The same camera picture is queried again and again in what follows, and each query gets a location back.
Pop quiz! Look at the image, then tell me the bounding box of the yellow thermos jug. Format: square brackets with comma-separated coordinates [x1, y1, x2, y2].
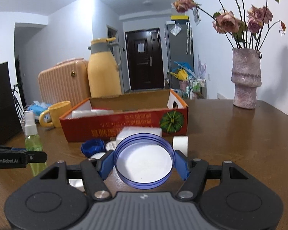
[87, 37, 122, 98]

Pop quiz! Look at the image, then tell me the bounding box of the orange red cardboard box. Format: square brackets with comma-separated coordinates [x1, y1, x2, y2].
[60, 90, 188, 142]

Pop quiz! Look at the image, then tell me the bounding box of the dried pink rose bouquet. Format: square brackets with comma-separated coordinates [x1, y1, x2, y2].
[172, 0, 286, 51]

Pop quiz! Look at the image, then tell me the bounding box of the camera tripod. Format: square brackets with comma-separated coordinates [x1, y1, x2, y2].
[12, 84, 25, 121]

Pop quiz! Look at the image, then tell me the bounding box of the yellow box on refrigerator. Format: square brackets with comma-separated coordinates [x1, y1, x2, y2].
[170, 15, 189, 21]

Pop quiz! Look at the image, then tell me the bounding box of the green spray bottle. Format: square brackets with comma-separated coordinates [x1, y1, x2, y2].
[24, 111, 47, 177]

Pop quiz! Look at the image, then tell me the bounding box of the white tape roll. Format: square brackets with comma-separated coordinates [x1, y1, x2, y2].
[172, 136, 188, 157]

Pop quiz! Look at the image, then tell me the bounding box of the blue ribbed jar cap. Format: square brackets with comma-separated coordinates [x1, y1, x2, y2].
[80, 139, 106, 158]

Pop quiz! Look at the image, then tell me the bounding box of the grey refrigerator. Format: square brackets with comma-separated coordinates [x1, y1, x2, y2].
[165, 20, 194, 89]

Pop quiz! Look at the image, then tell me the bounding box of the translucent white plastic box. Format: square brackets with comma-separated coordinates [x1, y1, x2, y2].
[115, 126, 163, 145]

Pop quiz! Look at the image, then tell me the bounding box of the yellow ceramic mug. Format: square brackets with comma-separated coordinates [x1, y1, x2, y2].
[39, 101, 72, 128]

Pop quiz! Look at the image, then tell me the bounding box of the black monitor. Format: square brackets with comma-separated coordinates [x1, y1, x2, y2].
[0, 62, 22, 144]

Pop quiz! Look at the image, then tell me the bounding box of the peach ribbed suitcase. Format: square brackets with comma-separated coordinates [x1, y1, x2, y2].
[38, 58, 90, 106]

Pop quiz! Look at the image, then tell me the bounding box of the wire storage rack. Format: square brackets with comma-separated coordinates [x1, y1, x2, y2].
[179, 77, 206, 100]

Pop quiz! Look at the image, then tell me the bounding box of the dark brown entrance door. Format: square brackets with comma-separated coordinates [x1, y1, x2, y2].
[125, 29, 164, 90]

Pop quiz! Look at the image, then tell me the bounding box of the small white round jar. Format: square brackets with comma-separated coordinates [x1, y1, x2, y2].
[105, 141, 117, 151]

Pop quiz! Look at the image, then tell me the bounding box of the blue tissue pack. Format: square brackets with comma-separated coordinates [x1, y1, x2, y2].
[24, 101, 51, 122]

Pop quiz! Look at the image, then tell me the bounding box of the pink textured vase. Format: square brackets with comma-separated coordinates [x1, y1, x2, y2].
[231, 48, 262, 110]

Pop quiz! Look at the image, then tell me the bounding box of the blue transparent round lid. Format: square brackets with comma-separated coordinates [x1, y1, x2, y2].
[114, 133, 175, 190]

